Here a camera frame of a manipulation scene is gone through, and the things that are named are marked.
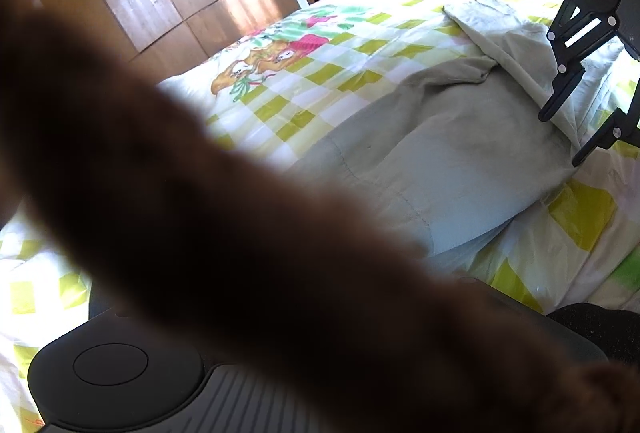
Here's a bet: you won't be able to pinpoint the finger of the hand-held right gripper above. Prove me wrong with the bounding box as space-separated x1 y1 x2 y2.
537 0 622 124
571 107 640 166

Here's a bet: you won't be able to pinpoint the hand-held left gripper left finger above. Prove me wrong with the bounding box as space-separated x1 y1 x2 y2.
87 282 122 320

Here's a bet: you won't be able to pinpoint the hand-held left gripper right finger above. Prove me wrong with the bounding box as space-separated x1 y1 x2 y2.
459 277 609 367

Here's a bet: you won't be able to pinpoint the beige pants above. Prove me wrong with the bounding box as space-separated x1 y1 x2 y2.
285 0 587 258

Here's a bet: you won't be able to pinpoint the dark cloth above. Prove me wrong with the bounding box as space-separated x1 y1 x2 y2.
546 302 640 370

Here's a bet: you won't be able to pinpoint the checkered printed blanket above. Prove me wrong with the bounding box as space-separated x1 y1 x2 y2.
0 0 640 433

